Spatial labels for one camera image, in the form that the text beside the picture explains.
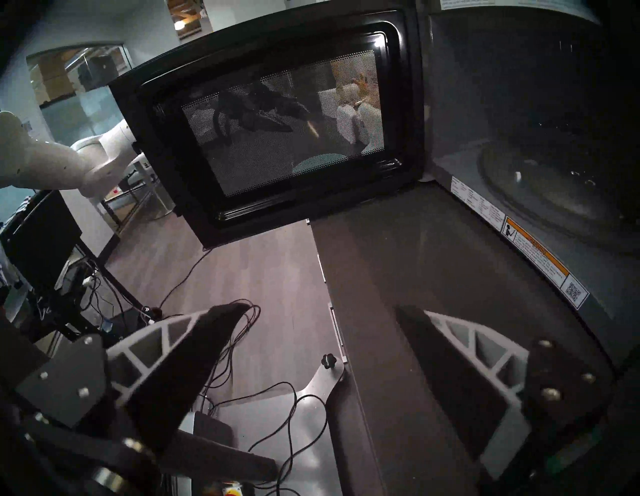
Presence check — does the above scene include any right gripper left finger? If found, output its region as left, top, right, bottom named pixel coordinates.
left=105, top=301, right=251, bottom=457

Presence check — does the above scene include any black floor cable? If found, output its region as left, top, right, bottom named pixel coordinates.
left=157, top=247, right=213, bottom=313

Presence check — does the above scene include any dark wood drawer cabinet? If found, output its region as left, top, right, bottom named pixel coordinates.
left=307, top=220, right=386, bottom=496

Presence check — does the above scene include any black glass microwave door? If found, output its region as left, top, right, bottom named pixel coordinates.
left=107, top=5, right=427, bottom=250

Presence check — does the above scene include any glass microwave turntable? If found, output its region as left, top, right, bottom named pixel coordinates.
left=477, top=135, right=640, bottom=251

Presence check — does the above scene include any black computer monitor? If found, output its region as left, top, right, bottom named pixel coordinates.
left=0, top=190, right=83, bottom=296

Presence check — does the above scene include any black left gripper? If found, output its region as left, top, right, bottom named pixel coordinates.
left=234, top=84, right=275, bottom=130

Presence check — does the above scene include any black Panasonic microwave body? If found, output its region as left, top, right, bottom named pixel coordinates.
left=417, top=0, right=640, bottom=361

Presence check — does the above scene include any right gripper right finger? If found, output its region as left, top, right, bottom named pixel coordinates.
left=394, top=305, right=533, bottom=481

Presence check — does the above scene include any black cable on base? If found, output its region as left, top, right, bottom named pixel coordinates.
left=200, top=380, right=331, bottom=493

